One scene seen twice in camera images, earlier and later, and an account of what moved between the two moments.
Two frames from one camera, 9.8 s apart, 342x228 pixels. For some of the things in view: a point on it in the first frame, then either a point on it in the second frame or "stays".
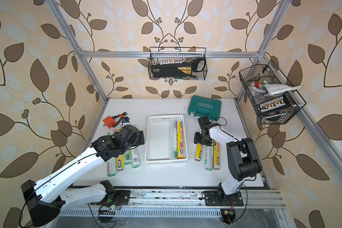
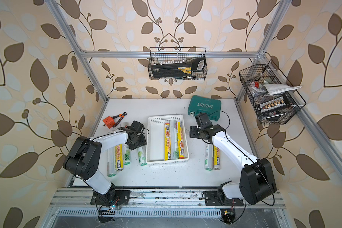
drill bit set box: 273,104 stays
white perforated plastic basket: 157,150 stays
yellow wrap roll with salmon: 180,140 stays
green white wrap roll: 136,158 -> 142,156
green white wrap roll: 173,139 stays
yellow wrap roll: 198,152 -> 167,141
